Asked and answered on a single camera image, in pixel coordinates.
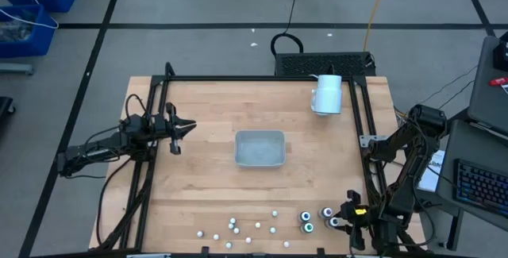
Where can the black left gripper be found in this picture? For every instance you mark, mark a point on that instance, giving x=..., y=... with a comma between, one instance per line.
x=162, y=125

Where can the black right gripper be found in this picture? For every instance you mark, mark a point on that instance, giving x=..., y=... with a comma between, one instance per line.
x=357, y=218

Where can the large black-tipped colouring bottle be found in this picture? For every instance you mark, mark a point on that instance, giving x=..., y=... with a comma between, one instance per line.
x=333, y=222

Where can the large blue-tipped colouring bottle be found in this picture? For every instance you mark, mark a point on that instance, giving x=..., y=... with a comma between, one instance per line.
x=305, y=216

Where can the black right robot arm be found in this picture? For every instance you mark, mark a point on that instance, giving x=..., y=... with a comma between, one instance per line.
x=405, y=186

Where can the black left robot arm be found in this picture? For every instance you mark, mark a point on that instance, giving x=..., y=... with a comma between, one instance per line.
x=99, y=147

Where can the small yellow tag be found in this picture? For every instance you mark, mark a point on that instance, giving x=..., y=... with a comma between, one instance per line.
x=360, y=211

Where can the grey plastic bin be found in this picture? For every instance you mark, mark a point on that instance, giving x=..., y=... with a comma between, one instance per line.
x=260, y=149

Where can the grey metal mounting plate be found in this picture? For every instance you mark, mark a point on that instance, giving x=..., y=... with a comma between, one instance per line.
x=367, y=141

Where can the white printed paper sheet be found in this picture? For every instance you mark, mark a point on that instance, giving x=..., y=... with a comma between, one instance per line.
x=434, y=170

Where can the white cylindrical spotlight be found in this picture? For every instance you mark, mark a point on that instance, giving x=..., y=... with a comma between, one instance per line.
x=327, y=95

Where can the backlit black keyboard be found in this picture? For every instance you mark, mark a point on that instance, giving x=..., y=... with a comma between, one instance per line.
x=480, y=186

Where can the grey desk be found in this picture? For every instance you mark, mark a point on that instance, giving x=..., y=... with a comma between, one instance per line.
x=468, y=143

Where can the grey metal floor bar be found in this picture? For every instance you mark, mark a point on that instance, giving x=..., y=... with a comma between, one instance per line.
x=16, y=69

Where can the dark grey side table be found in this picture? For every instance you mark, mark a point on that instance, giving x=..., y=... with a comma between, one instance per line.
x=486, y=91

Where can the black desktop device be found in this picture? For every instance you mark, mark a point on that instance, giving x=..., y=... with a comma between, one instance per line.
x=502, y=51

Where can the black frame bracket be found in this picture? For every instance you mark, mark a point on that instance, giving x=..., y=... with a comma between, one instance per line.
x=205, y=250
x=320, y=251

